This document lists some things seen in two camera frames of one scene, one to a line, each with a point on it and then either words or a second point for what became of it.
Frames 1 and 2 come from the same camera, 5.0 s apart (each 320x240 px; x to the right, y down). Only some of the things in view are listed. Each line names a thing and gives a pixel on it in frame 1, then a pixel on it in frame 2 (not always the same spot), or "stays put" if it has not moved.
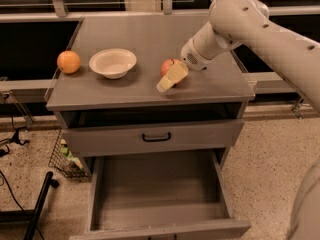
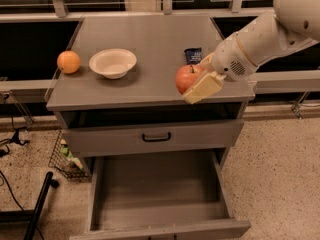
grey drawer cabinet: [155, 129] stays put
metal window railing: [60, 10] stays put
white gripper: [190, 58] → [230, 60]
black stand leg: [31, 216] stays put
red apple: [165, 67] → [186, 75]
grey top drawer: [110, 140] stays put
